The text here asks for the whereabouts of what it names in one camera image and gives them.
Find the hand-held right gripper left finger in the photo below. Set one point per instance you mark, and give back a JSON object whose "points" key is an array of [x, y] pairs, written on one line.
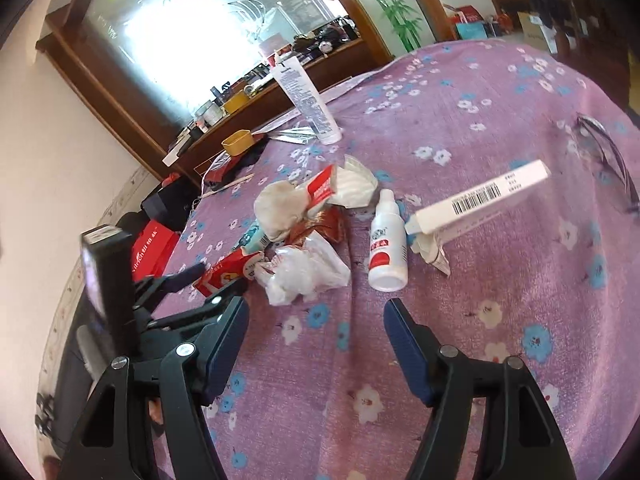
{"points": [[229, 347]]}

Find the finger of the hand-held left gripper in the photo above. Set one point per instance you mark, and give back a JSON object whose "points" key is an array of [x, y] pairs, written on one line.
{"points": [[200, 312], [187, 275]]}

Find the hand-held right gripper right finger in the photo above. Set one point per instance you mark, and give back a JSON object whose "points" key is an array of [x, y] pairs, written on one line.
{"points": [[405, 345]]}

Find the red snack wrapper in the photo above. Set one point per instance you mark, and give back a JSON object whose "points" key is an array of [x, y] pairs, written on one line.
{"points": [[225, 272]]}

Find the dark red foil wrapper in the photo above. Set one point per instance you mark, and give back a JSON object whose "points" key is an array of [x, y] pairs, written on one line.
{"points": [[325, 225]]}

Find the red label wet wipe packet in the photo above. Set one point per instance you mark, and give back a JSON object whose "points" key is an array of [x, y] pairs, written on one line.
{"points": [[322, 187]]}

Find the red printed box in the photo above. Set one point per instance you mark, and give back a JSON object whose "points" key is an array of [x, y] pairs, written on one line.
{"points": [[155, 250]]}

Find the black bag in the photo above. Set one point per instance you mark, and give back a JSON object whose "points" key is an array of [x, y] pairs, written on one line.
{"points": [[167, 205]]}

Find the small teal tube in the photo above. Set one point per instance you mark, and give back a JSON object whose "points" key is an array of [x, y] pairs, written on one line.
{"points": [[256, 237]]}

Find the white bottle with red label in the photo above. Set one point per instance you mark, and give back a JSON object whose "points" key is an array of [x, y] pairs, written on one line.
{"points": [[387, 260]]}

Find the folded paper leaflet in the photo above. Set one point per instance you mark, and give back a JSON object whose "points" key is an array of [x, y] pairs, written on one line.
{"points": [[432, 252]]}

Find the thin wooden stick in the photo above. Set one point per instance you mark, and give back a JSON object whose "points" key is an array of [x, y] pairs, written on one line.
{"points": [[230, 185]]}

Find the crumpled clear plastic bag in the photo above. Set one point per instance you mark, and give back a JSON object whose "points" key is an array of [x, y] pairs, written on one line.
{"points": [[305, 270]]}

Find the crumpled white tissue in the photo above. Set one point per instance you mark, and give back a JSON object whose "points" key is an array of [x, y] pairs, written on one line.
{"points": [[280, 207]]}

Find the flat white box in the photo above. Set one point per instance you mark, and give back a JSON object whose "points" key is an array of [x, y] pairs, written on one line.
{"points": [[171, 158]]}

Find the dark red wallet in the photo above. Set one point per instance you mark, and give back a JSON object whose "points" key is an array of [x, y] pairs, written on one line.
{"points": [[240, 165]]}

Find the small yellow container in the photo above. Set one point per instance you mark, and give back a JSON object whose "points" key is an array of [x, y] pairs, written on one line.
{"points": [[237, 144]]}

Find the white jar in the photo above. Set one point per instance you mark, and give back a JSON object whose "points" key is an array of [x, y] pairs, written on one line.
{"points": [[212, 116]]}

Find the long white cardboard box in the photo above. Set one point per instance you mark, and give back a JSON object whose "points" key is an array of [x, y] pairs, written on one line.
{"points": [[475, 195]]}

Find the clear syringe packets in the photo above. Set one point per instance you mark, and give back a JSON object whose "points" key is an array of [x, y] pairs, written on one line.
{"points": [[295, 135]]}

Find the yellow box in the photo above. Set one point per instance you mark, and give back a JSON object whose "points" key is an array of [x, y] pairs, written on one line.
{"points": [[235, 103]]}

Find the white lotion tube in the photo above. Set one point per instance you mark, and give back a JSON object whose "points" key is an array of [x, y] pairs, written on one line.
{"points": [[307, 100]]}

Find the wooden framed glass partition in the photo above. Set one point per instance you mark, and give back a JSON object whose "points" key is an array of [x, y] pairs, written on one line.
{"points": [[150, 35]]}

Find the wooden counter ledge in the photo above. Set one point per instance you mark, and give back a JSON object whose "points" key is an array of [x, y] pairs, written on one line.
{"points": [[345, 60]]}

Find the clear eyeglasses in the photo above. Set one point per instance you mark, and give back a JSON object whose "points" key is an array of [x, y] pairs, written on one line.
{"points": [[623, 170]]}

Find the teal paper bag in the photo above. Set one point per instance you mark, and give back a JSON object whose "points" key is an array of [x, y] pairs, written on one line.
{"points": [[471, 31]]}

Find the red gift box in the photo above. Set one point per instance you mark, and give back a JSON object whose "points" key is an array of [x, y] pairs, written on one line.
{"points": [[466, 14]]}

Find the brown cardboard box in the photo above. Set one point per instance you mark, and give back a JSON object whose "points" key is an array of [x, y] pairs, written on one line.
{"points": [[529, 25]]}

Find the wooden stair railing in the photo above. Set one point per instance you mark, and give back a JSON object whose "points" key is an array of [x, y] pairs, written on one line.
{"points": [[600, 35]]}

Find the dark blue hanging jacket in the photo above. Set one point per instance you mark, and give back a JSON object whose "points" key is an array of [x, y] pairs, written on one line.
{"points": [[545, 0]]}

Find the green bamboo wall decal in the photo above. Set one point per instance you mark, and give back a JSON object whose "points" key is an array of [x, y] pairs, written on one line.
{"points": [[400, 15]]}

